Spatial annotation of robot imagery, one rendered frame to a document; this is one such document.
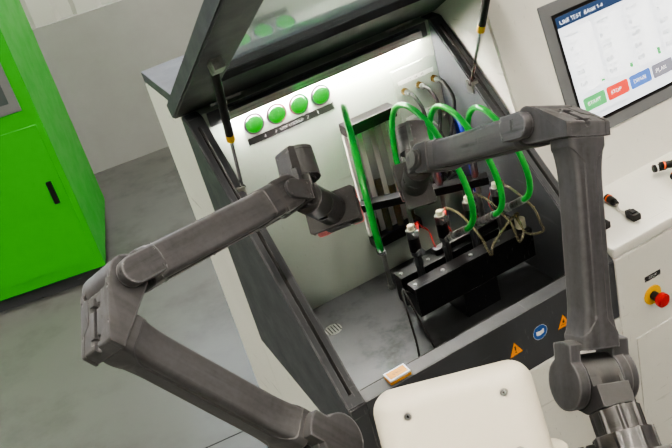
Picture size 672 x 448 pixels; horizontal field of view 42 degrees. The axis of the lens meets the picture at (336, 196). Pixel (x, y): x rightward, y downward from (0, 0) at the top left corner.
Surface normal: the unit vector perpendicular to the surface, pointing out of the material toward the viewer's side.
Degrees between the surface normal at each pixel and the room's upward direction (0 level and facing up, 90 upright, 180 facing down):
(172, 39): 90
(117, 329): 59
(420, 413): 47
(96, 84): 90
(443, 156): 69
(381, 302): 0
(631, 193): 0
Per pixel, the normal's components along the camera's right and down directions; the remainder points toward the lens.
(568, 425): 0.45, 0.33
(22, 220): 0.24, 0.41
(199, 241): 0.68, -0.41
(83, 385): -0.24, -0.85
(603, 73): 0.38, 0.11
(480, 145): -0.93, 0.11
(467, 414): -0.10, -0.24
